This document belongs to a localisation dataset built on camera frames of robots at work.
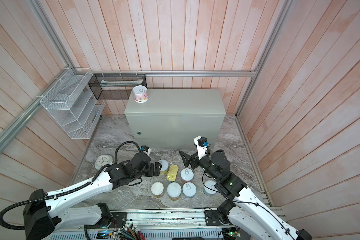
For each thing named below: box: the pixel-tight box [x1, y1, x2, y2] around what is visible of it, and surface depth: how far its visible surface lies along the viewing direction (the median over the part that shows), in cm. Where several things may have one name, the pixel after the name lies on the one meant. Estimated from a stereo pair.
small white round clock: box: [94, 154, 114, 172], surface depth 94 cm
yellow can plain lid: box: [151, 181, 164, 198], surface depth 78 cm
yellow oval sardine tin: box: [167, 164, 179, 182], surface depth 87 cm
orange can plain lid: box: [166, 182, 182, 201], surface depth 78 cm
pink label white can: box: [132, 85, 149, 104], surface depth 78 cm
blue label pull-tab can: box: [182, 181, 197, 199], surface depth 80 cm
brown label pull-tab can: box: [180, 168, 195, 183], surface depth 85 cm
